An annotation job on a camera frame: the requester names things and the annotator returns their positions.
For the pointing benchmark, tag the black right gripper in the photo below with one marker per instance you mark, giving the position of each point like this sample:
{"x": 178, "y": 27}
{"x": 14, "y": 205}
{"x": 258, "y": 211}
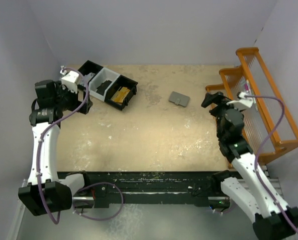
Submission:
{"x": 214, "y": 98}

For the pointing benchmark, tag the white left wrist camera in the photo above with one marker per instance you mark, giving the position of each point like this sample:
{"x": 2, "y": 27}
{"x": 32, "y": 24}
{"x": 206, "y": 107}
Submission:
{"x": 70, "y": 80}

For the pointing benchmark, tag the gold cards stack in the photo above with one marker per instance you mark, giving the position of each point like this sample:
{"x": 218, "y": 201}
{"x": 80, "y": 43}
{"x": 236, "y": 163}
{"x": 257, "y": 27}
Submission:
{"x": 120, "y": 95}

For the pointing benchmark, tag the grey card holder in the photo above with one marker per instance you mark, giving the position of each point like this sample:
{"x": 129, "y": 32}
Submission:
{"x": 179, "y": 99}

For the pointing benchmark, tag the orange wooden rack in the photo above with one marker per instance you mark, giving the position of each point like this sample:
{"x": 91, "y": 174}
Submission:
{"x": 266, "y": 129}

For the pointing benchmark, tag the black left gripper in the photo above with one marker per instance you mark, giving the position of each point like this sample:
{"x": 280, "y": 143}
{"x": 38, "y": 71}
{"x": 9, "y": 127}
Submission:
{"x": 60, "y": 89}

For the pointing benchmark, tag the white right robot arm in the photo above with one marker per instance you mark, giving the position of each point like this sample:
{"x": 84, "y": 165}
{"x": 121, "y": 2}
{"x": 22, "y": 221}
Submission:
{"x": 271, "y": 216}

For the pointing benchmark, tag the black bin with gold cards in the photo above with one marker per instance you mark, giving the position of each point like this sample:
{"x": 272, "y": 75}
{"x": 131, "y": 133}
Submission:
{"x": 121, "y": 81}

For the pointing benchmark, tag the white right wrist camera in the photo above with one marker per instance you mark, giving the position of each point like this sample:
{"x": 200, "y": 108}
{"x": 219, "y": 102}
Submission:
{"x": 245, "y": 101}

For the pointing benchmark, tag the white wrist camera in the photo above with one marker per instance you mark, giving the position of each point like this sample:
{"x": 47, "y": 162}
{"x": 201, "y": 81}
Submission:
{"x": 70, "y": 80}
{"x": 245, "y": 101}

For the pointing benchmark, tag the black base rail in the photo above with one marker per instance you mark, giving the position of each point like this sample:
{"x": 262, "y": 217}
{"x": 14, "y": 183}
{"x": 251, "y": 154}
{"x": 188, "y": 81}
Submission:
{"x": 196, "y": 188}

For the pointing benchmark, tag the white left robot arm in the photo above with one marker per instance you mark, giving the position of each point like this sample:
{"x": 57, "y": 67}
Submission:
{"x": 45, "y": 193}

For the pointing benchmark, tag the black cards stack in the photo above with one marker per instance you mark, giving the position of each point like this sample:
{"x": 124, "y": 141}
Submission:
{"x": 102, "y": 87}

